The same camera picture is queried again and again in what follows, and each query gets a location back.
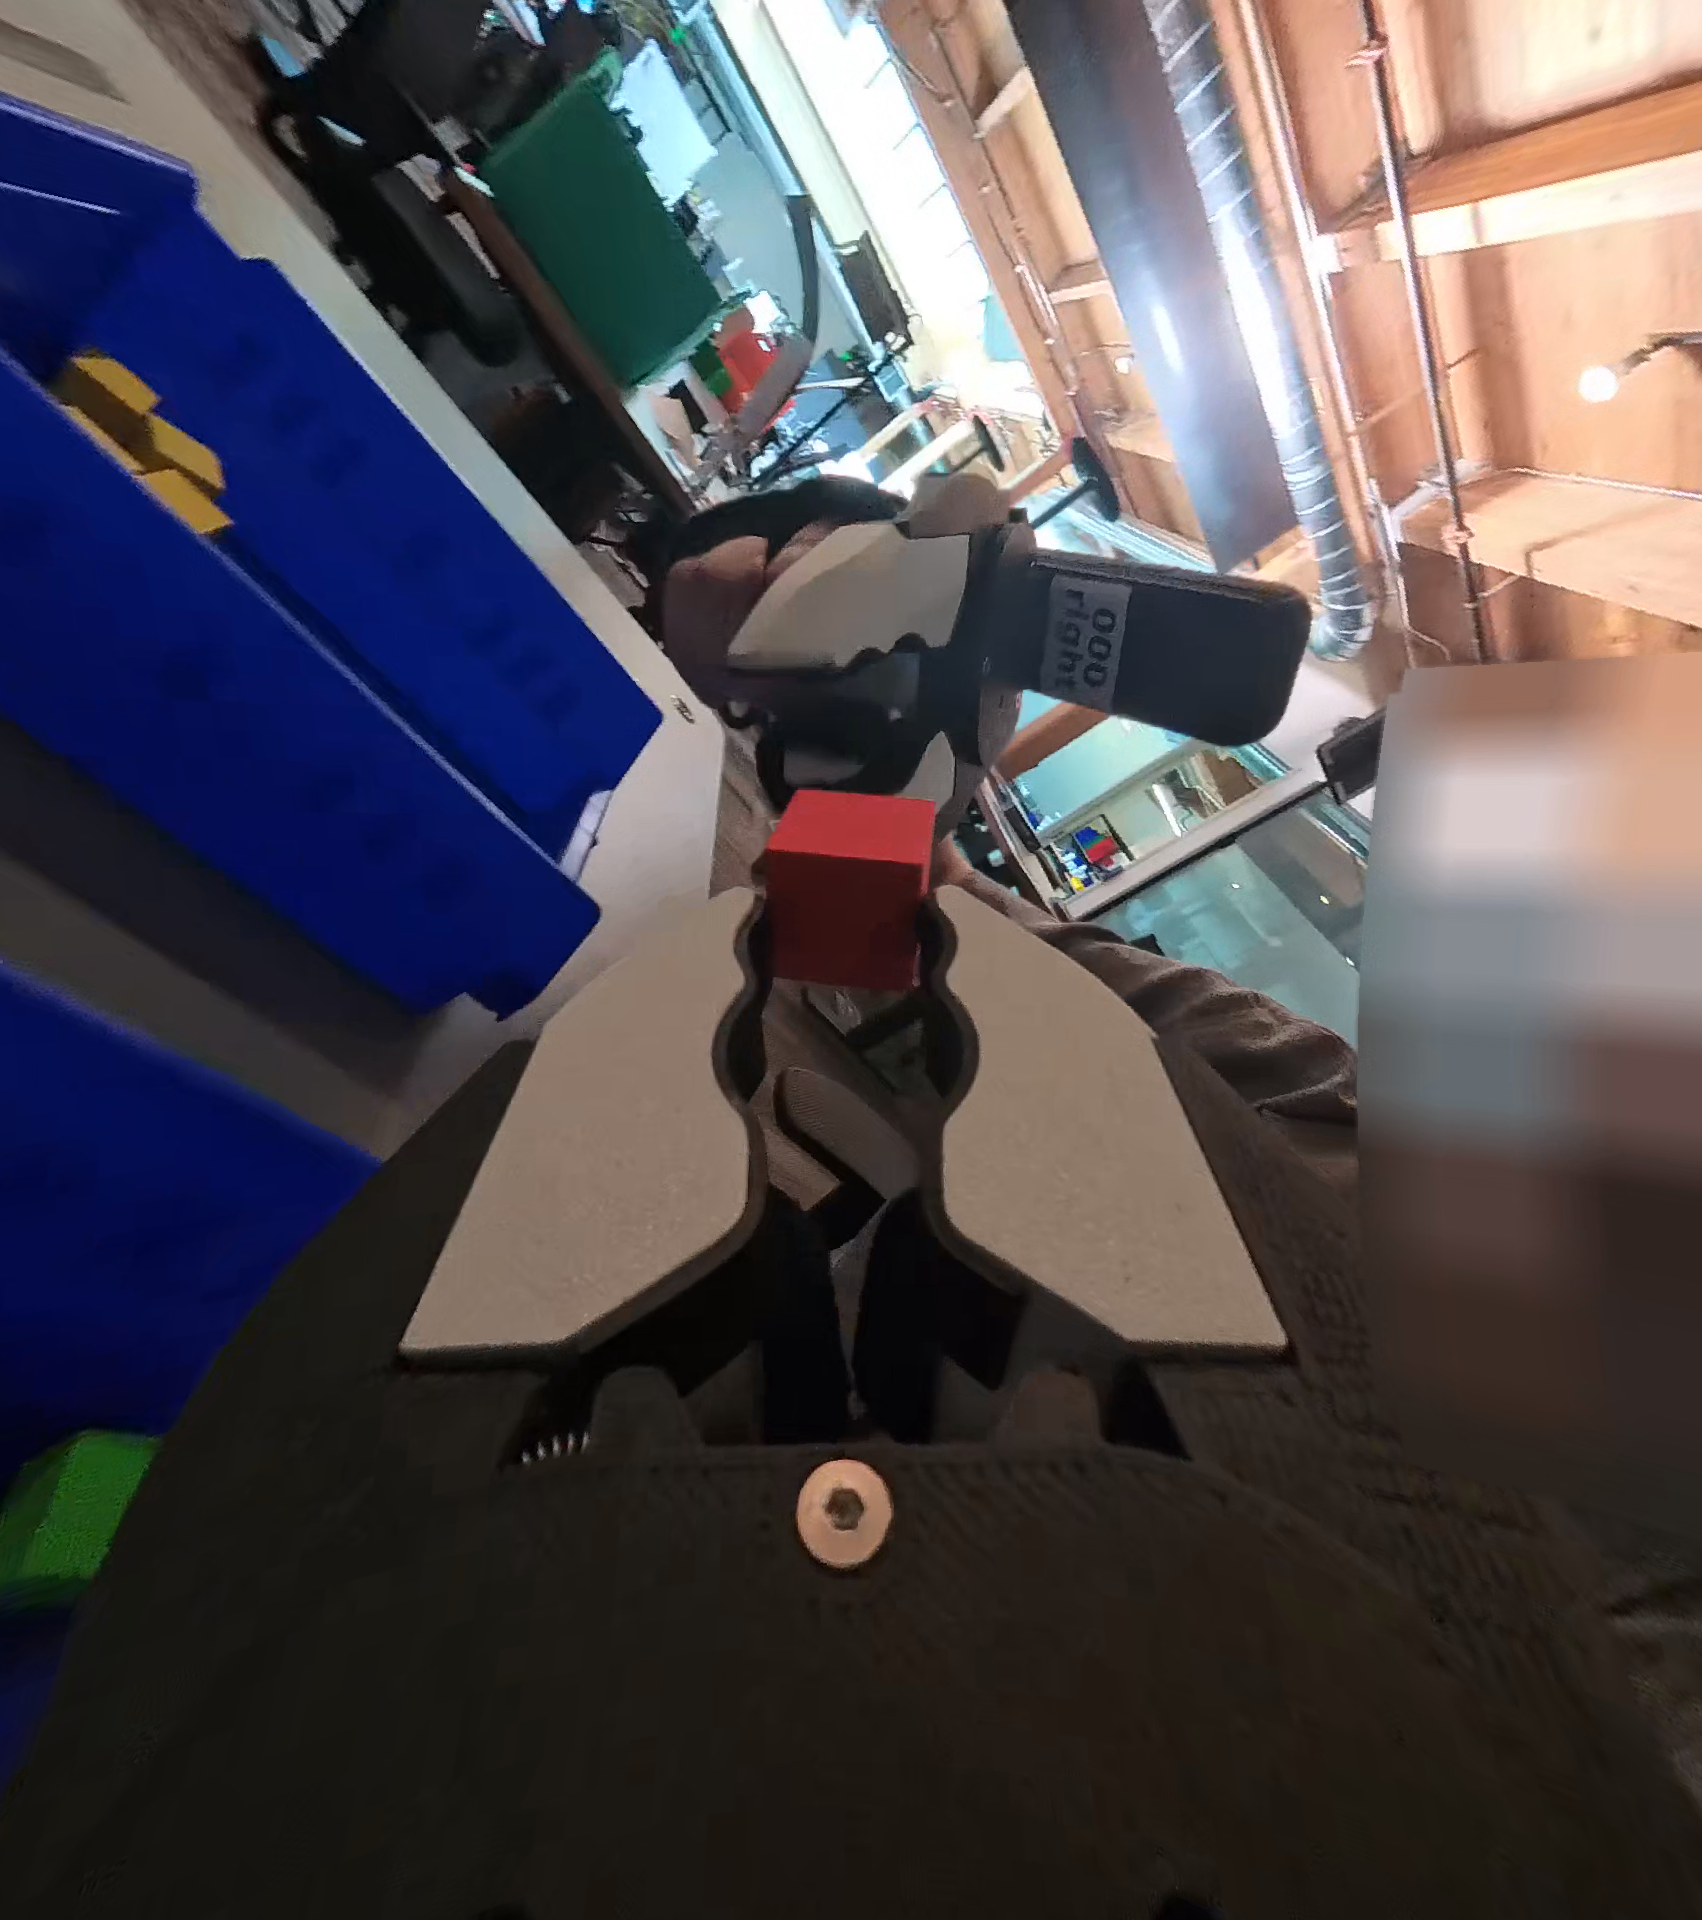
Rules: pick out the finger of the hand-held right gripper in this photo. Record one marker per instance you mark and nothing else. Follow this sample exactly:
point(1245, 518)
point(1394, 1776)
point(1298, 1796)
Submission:
point(852, 593)
point(945, 773)

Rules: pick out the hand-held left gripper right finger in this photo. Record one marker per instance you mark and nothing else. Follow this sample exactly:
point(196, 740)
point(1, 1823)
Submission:
point(1091, 1169)

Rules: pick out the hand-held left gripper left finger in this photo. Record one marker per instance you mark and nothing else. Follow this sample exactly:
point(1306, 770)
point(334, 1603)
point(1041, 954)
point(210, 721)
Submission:
point(612, 1169)

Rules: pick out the red cube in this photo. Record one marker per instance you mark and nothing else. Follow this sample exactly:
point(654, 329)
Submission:
point(852, 907)

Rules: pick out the blue plastic bin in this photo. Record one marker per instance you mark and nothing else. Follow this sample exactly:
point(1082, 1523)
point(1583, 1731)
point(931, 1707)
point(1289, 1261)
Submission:
point(343, 629)
point(41, 1199)

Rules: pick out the black monitor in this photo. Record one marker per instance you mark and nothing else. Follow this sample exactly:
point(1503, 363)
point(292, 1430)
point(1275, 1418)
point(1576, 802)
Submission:
point(1354, 757)

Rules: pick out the black pole stand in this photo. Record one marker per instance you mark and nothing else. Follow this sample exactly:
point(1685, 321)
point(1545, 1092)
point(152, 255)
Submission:
point(1091, 479)

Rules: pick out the red chair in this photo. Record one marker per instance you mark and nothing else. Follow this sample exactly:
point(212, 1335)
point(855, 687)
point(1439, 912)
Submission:
point(754, 367)

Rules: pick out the black ceiling panel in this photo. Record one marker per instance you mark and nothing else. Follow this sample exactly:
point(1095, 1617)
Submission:
point(1151, 300)

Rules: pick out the green partition panel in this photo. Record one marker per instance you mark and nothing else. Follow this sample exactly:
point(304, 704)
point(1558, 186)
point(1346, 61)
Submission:
point(597, 225)

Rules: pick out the ceiling spot lamp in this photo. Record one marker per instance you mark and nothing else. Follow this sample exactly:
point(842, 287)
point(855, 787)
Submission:
point(1598, 382)

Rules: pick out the green cube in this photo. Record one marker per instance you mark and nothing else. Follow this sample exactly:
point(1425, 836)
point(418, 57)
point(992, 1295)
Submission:
point(58, 1523)

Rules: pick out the silver ventilation duct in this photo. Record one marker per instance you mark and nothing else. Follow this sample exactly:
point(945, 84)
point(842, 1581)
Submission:
point(1302, 494)

